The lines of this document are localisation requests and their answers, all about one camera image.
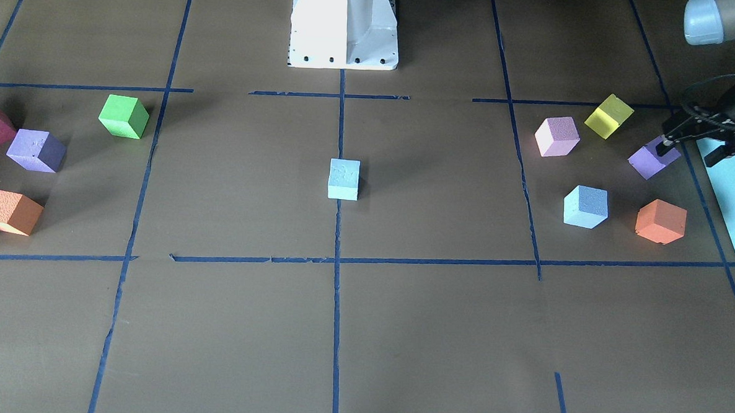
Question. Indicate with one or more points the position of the purple foam block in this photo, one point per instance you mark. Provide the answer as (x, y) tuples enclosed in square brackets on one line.
[(647, 162), (38, 151)]

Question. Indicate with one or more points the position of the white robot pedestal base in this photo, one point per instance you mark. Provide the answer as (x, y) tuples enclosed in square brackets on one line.
[(344, 34)]

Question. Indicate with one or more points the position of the light blue foam block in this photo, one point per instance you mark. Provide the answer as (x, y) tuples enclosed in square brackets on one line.
[(343, 179), (585, 207)]

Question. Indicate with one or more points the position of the pink foam block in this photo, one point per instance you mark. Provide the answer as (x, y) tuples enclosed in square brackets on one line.
[(557, 136)]

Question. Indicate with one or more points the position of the orange foam block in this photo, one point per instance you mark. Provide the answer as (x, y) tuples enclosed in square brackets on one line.
[(18, 213), (661, 222)]

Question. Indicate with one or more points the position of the yellow foam block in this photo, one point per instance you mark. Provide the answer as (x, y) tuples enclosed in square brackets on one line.
[(609, 116)]

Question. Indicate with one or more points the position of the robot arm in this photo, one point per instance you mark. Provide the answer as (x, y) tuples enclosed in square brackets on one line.
[(711, 22)]

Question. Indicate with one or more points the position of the green foam block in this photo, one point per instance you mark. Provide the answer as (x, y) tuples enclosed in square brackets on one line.
[(124, 116)]

